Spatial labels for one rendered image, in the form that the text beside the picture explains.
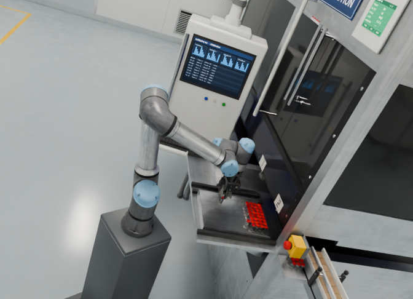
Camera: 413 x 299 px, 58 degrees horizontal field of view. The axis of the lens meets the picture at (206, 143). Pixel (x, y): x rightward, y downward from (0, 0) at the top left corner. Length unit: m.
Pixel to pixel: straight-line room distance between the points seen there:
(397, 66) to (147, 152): 1.04
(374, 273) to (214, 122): 1.28
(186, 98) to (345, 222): 1.24
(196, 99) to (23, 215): 1.43
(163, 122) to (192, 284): 1.53
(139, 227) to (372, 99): 1.10
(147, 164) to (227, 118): 0.93
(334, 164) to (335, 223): 0.35
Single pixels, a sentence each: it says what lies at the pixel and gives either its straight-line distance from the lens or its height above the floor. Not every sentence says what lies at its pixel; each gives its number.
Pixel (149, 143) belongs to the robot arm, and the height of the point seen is 1.19.
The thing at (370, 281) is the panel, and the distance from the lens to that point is 2.29.
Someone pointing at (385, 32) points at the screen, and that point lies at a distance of 1.55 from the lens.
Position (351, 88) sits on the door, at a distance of 1.63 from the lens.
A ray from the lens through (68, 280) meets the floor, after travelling 2.58.
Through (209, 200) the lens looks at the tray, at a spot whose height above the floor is 0.88.
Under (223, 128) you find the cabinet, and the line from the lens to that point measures 2.52.
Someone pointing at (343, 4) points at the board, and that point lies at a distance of 1.88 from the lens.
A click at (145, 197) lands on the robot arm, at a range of 1.65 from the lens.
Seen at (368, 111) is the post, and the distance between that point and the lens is 1.51.
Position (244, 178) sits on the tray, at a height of 0.88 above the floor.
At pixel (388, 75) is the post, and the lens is 1.48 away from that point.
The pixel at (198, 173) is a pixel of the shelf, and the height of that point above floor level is 0.88.
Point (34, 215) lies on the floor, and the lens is 2.92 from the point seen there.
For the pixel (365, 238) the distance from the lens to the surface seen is 1.99.
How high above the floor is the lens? 2.07
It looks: 30 degrees down
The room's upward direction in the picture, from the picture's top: 21 degrees clockwise
